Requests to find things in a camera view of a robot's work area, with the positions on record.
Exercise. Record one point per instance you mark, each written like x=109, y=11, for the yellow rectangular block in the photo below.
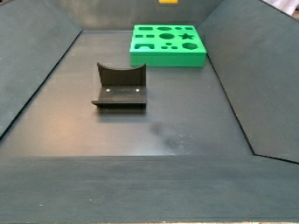
x=168, y=1

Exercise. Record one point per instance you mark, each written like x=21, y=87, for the green shape sorting board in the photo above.
x=163, y=45

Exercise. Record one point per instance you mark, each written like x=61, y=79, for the black curved holder stand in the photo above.
x=121, y=86

